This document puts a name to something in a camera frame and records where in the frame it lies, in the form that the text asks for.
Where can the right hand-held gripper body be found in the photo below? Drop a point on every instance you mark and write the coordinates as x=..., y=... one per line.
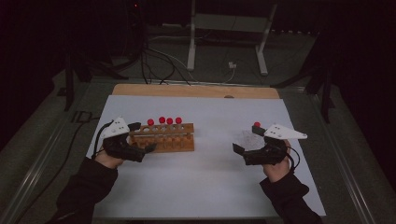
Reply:
x=267, y=154

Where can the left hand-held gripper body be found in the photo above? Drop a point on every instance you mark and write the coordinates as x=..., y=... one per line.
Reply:
x=121, y=149

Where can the clear plastic test tube rack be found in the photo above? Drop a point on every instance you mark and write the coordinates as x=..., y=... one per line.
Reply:
x=252, y=140

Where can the wooden test tube rack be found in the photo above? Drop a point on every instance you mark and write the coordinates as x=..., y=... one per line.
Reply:
x=174, y=143

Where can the person's left hand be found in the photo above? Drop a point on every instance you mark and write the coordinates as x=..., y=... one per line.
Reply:
x=107, y=161

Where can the person's right hand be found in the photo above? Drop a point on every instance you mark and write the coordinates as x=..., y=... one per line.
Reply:
x=278, y=171

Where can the white table board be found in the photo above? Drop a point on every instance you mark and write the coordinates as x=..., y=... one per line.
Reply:
x=199, y=186

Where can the black floor stand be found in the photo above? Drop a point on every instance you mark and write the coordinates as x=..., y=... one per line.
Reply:
x=69, y=87
x=325, y=93

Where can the white metal stand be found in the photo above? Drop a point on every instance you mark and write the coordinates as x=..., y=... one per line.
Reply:
x=192, y=40

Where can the metal floor rail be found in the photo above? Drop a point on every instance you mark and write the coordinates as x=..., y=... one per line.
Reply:
x=345, y=174
x=34, y=174

